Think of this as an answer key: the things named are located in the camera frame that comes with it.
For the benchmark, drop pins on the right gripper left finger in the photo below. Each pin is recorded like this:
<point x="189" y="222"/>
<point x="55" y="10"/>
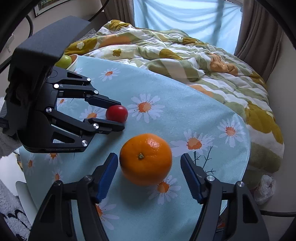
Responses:
<point x="54" y="220"/>

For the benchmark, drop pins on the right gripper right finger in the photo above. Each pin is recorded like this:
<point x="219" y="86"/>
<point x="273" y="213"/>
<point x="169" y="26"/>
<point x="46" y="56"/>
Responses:
<point x="243" y="221"/>

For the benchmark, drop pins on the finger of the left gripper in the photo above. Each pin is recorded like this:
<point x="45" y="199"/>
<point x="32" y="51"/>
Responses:
<point x="51" y="131"/>
<point x="72" y="85"/>

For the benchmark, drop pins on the green apple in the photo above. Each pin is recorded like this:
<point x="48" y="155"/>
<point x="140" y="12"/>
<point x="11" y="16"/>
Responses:
<point x="64" y="62"/>

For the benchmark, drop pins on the red cherry tomato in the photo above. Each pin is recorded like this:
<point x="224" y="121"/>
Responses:
<point x="117" y="113"/>

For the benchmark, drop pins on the large orange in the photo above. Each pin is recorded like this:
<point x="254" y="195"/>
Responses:
<point x="145" y="159"/>

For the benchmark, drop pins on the white oval bowl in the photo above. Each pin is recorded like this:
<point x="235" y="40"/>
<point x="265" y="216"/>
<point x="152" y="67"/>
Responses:
<point x="74" y="59"/>

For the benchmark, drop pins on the white plastic bag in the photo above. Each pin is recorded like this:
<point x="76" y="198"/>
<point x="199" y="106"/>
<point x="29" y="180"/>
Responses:
<point x="265" y="190"/>

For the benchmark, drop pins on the grey patterned rug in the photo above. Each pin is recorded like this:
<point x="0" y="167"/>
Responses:
<point x="14" y="215"/>

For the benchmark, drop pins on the daisy print blue tablecloth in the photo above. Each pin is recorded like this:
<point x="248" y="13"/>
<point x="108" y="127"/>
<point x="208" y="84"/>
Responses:
<point x="191" y="122"/>

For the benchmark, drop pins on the brown drape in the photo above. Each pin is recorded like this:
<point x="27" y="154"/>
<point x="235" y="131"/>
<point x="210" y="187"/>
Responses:
<point x="259" y="39"/>
<point x="122" y="10"/>

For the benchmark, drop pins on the floral green white quilt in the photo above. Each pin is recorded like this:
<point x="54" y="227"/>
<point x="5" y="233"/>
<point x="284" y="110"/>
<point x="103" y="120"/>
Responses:
<point x="206" y="68"/>

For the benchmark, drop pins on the light blue curtain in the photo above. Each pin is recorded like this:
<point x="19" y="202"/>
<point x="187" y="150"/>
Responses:
<point x="215" y="22"/>

